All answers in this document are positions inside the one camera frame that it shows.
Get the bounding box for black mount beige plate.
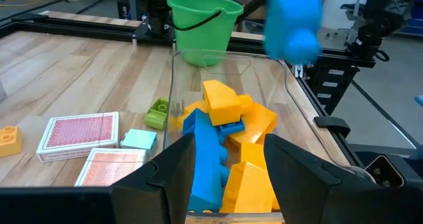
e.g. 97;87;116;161
355;151;423;194

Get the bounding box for green plastic bucket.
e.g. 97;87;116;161
166;0;245;67

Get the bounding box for black aluminium table frame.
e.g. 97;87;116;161
0;11;377;165

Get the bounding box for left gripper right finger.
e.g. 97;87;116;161
263;133;423;224

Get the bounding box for playing card deck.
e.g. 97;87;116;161
35;111;120;163
73;147;147;188

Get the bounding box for clear plastic bin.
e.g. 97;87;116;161
163;48;377;224

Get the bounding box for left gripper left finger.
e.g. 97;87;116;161
0;133;197;224

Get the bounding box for long blue toy block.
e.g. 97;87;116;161
181;108;231;213
216;119;247;136

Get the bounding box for blue sloped toy block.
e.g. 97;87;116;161
263;0;324;65

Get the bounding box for yellow sloped toy block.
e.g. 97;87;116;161
202;79;254;126

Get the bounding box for yellow notched toy block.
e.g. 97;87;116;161
176;99;210;131

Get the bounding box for black table edge clamp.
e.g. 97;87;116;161
313;116;352;138

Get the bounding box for small yellow stud brick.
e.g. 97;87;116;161
0;125;24;159

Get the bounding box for black jointed machine arm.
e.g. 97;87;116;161
343;0;423;65

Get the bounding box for black box white labels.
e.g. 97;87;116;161
303;65;360;116

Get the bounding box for small mint brick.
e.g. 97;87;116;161
120;128;158;152

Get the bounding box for small light green brick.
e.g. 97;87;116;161
143;97;170;131

